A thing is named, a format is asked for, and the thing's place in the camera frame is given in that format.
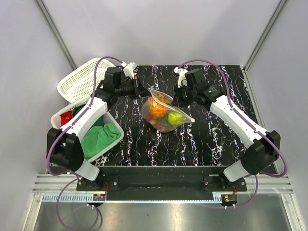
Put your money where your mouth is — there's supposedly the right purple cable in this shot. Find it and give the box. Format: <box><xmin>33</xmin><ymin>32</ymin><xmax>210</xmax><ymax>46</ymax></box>
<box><xmin>177</xmin><ymin>59</ymin><xmax>289</xmax><ymax>210</ymax></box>

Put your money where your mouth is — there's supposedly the purple cable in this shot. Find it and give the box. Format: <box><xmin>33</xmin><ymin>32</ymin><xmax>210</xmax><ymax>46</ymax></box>
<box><xmin>46</xmin><ymin>56</ymin><xmax>126</xmax><ymax>228</ymax></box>
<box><xmin>177</xmin><ymin>59</ymin><xmax>289</xmax><ymax>210</ymax></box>

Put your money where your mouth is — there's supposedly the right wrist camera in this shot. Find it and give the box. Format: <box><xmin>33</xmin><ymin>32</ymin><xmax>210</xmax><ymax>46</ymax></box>
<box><xmin>173</xmin><ymin>67</ymin><xmax>205</xmax><ymax>89</ymax></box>

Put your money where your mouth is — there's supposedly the white cloth bin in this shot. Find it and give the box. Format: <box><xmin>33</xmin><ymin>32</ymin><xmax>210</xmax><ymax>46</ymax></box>
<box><xmin>51</xmin><ymin>98</ymin><xmax>124</xmax><ymax>162</ymax></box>

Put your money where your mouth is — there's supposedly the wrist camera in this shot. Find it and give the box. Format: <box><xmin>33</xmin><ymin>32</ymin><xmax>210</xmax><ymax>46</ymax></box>
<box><xmin>121</xmin><ymin>62</ymin><xmax>137</xmax><ymax>79</ymax></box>
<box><xmin>173</xmin><ymin>67</ymin><xmax>205</xmax><ymax>89</ymax></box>

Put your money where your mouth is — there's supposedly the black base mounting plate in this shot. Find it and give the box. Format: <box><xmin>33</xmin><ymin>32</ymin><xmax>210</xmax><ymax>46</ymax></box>
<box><xmin>77</xmin><ymin>166</ymin><xmax>247</xmax><ymax>192</ymax></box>

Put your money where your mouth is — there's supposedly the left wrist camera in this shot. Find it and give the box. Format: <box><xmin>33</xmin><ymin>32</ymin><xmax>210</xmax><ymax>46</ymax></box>
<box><xmin>121</xmin><ymin>62</ymin><xmax>137</xmax><ymax>79</ymax></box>

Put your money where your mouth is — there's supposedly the red cloth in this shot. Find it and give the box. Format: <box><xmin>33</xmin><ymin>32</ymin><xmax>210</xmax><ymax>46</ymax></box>
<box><xmin>60</xmin><ymin>110</ymin><xmax>73</xmax><ymax>126</ymax></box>

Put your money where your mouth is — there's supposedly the black marble pattern mat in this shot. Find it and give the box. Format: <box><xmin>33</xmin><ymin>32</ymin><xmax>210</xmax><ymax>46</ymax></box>
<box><xmin>92</xmin><ymin>65</ymin><xmax>257</xmax><ymax>166</ymax></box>

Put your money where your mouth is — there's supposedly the white cable duct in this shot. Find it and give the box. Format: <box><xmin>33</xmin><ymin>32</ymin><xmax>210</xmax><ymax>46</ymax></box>
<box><xmin>42</xmin><ymin>193</ymin><xmax>106</xmax><ymax>203</ymax></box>

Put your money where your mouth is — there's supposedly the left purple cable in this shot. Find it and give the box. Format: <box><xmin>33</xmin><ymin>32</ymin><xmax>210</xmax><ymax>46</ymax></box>
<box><xmin>46</xmin><ymin>56</ymin><xmax>126</xmax><ymax>228</ymax></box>

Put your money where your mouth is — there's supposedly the orange fake pineapple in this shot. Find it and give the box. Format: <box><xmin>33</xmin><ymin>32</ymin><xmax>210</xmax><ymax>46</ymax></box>
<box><xmin>147</xmin><ymin>94</ymin><xmax>168</xmax><ymax>118</ymax></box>

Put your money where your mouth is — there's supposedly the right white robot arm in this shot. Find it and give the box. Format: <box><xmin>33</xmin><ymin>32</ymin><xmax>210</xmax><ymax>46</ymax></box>
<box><xmin>172</xmin><ymin>84</ymin><xmax>281</xmax><ymax>191</ymax></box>

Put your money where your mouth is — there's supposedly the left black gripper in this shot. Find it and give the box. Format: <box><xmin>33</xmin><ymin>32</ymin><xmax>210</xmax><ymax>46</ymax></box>
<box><xmin>115</xmin><ymin>76</ymin><xmax>153</xmax><ymax>100</ymax></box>

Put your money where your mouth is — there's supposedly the dark green cloth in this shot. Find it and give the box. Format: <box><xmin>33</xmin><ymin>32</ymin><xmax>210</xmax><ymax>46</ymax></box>
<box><xmin>72</xmin><ymin>104</ymin><xmax>85</xmax><ymax>117</ymax></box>

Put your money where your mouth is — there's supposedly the polka dot zip top bag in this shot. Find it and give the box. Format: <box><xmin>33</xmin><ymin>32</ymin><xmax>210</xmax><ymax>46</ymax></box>
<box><xmin>140</xmin><ymin>89</ymin><xmax>195</xmax><ymax>133</ymax></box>

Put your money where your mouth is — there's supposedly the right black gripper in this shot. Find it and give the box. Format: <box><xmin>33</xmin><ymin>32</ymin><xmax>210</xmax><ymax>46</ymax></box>
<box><xmin>172</xmin><ymin>82</ymin><xmax>197</xmax><ymax>109</ymax></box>

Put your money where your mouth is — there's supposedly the green fake pear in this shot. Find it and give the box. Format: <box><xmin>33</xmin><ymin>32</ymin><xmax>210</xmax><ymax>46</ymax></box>
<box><xmin>168</xmin><ymin>111</ymin><xmax>183</xmax><ymax>126</ymax></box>

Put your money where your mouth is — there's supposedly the red fake pepper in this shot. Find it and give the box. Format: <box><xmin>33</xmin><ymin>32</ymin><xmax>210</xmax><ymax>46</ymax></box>
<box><xmin>144</xmin><ymin>113</ymin><xmax>156</xmax><ymax>125</ymax></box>

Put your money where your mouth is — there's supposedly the light green cloth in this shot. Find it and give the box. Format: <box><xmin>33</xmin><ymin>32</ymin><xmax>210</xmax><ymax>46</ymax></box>
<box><xmin>81</xmin><ymin>116</ymin><xmax>121</xmax><ymax>160</ymax></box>

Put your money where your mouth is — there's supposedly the red fake cherry bunch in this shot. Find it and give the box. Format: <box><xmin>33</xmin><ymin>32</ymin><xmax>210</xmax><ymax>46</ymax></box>
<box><xmin>153</xmin><ymin>120</ymin><xmax>173</xmax><ymax>132</ymax></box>

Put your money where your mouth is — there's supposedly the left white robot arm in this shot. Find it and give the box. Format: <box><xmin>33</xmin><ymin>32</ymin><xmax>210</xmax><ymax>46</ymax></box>
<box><xmin>46</xmin><ymin>77</ymin><xmax>150</xmax><ymax>191</ymax></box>

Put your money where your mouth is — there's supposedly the white perforated basket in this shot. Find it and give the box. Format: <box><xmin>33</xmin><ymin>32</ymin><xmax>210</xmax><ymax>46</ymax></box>
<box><xmin>57</xmin><ymin>58</ymin><xmax>100</xmax><ymax>103</ymax></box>

